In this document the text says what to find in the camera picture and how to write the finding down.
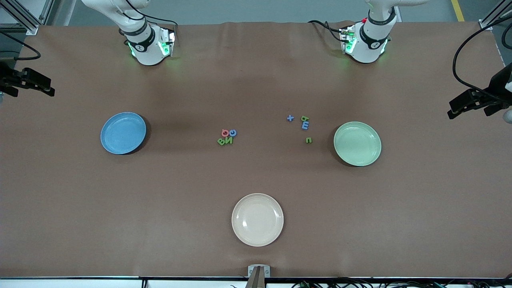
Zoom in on blue plate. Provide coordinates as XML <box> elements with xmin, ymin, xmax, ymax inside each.
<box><xmin>100</xmin><ymin>112</ymin><xmax>147</xmax><ymax>155</ymax></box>

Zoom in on green plate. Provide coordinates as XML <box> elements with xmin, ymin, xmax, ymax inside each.
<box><xmin>334</xmin><ymin>122</ymin><xmax>382</xmax><ymax>167</ymax></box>

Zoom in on beige plate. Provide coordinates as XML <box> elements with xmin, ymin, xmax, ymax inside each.
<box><xmin>231</xmin><ymin>193</ymin><xmax>284</xmax><ymax>247</ymax></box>

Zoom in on brown table cover sheet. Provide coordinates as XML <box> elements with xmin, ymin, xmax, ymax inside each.
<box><xmin>0</xmin><ymin>21</ymin><xmax>512</xmax><ymax>278</ymax></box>

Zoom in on aluminium frame post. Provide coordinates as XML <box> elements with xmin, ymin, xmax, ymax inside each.
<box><xmin>478</xmin><ymin>0</ymin><xmax>512</xmax><ymax>30</ymax></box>
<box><xmin>0</xmin><ymin>0</ymin><xmax>54</xmax><ymax>36</ymax></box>

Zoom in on black right base cable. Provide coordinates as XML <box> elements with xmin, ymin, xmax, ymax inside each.
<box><xmin>120</xmin><ymin>0</ymin><xmax>178</xmax><ymax>28</ymax></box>

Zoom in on black base cable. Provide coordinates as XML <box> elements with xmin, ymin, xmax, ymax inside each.
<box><xmin>308</xmin><ymin>20</ymin><xmax>344</xmax><ymax>42</ymax></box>
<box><xmin>120</xmin><ymin>0</ymin><xmax>178</xmax><ymax>28</ymax></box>

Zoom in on black left base cable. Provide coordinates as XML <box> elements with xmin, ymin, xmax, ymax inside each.
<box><xmin>308</xmin><ymin>20</ymin><xmax>344</xmax><ymax>42</ymax></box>

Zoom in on bundle of black cables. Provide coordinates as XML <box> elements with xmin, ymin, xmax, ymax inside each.
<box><xmin>292</xmin><ymin>278</ymin><xmax>512</xmax><ymax>288</ymax></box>

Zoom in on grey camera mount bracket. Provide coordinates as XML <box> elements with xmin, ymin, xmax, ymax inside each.
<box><xmin>247</xmin><ymin>265</ymin><xmax>271</xmax><ymax>288</ymax></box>

